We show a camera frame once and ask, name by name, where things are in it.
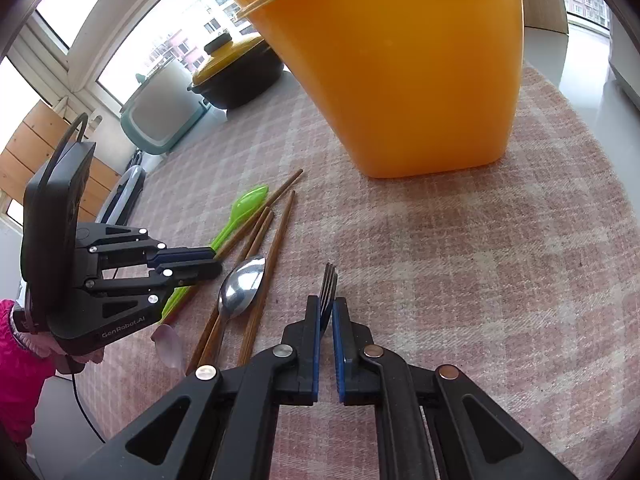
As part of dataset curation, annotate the metal spoon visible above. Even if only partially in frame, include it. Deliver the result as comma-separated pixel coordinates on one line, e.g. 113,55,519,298
196,254,267,369

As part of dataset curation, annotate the clear plastic spoon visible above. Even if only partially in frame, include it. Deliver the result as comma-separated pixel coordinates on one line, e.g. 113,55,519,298
151,323,184,373

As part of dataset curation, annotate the green plastic spoon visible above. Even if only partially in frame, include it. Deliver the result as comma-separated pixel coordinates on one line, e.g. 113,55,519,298
160,184,269,323

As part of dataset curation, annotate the brown chopstick red tip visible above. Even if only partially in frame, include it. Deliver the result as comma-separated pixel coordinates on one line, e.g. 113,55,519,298
236,191,296,366

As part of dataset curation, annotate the metal fork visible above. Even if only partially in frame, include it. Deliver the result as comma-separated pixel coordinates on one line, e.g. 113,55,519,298
320,262,337,335

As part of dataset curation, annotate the pink sleeve forearm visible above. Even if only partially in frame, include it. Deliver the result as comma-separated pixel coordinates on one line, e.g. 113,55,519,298
1,299,55,451

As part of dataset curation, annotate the left hand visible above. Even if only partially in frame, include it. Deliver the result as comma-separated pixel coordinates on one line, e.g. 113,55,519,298
52,344,104,370

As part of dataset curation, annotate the wooden slat panel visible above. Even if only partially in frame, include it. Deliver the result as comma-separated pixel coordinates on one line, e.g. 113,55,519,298
1,101,120,221

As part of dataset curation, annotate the teal white rice cooker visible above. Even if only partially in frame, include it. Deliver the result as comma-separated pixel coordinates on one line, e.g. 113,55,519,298
120,60,209,155

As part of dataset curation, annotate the pink plaid cloth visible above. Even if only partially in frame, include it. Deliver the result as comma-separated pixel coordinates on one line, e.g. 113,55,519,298
74,64,640,480

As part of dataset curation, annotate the yellow lid black pot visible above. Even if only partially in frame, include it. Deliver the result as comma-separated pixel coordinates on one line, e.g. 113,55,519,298
188,32,284,110

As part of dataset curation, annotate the yellow plastic container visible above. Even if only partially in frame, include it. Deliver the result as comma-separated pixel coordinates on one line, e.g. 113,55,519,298
235,0,524,179

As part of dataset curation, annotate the floral white slow cooker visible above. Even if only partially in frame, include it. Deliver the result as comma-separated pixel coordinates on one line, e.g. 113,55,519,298
610,15,640,108

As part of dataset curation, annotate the white ring light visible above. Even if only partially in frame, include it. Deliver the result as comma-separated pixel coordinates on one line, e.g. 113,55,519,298
96,165,146,226

